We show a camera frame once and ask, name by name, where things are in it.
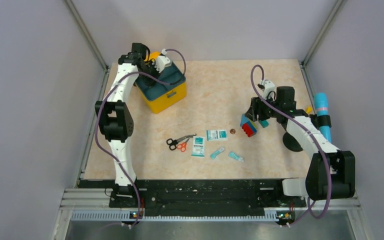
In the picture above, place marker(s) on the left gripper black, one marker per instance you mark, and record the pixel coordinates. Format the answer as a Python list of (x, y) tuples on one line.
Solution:
[(156, 73)]

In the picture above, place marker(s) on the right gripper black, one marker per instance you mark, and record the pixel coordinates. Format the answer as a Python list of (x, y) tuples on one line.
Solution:
[(255, 109)]

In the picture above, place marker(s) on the teal divided plastic tray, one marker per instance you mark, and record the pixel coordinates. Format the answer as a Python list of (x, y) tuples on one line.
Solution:
[(153, 90)]

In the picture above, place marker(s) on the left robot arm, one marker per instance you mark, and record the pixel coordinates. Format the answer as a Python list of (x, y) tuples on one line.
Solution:
[(114, 120)]

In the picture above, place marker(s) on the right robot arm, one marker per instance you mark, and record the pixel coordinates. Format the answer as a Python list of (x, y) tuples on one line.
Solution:
[(331, 173)]

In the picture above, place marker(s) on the yellow medicine box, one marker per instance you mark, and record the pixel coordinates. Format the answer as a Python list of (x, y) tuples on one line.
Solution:
[(165, 101)]

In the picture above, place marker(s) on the small teal block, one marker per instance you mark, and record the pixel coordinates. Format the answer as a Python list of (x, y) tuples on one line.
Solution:
[(263, 123)]

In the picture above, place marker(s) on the toy brick block assembly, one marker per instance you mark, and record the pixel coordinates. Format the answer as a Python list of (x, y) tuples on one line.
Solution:
[(248, 126)]

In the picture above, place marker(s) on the black round stand base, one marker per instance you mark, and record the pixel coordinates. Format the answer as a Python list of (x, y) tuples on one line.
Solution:
[(291, 143)]

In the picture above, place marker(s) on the yellow object at edge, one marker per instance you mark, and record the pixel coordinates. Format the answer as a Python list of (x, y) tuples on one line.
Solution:
[(309, 110)]

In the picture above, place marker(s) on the gauze packet teal white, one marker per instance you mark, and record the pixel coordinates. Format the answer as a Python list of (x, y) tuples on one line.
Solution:
[(216, 135), (198, 146)]

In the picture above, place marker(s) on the blue cylinder tool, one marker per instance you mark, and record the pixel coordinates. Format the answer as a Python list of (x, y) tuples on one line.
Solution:
[(323, 119)]

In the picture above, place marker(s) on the teal bandage roll packet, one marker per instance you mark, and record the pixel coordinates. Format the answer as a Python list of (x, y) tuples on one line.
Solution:
[(217, 152)]

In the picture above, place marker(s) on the black handled scissors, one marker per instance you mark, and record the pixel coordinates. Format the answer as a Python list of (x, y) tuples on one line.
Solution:
[(172, 143)]

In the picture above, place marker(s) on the orange handled small scissors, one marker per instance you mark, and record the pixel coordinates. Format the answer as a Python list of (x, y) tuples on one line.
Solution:
[(183, 145)]

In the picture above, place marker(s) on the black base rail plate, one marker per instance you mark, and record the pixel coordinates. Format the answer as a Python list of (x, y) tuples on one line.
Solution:
[(198, 197)]

